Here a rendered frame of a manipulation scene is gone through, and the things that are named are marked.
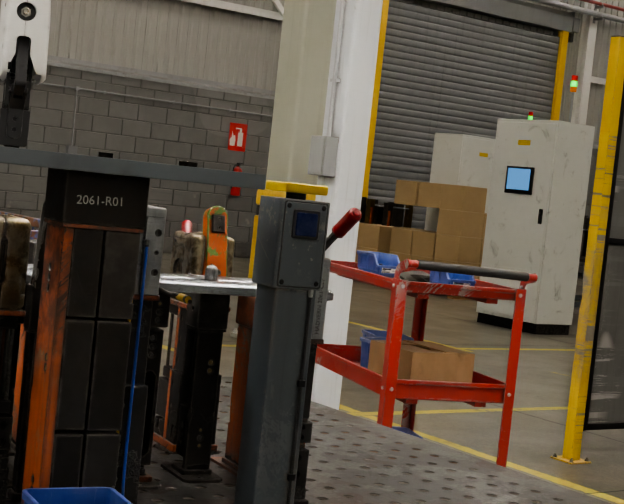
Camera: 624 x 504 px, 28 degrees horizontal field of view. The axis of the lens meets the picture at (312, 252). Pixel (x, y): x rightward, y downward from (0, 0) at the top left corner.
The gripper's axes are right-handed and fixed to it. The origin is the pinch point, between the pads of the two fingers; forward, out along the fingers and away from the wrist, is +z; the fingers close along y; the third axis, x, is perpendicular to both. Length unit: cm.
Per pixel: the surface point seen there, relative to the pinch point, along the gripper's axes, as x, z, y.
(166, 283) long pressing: -24.6, 18.9, 30.8
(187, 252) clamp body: -33, 16, 58
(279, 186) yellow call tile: -33.1, 3.5, 6.8
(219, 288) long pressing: -32.7, 19.1, 32.4
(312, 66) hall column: -239, -81, 717
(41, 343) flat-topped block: -5.7, 24.6, 3.6
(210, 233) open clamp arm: -36, 12, 56
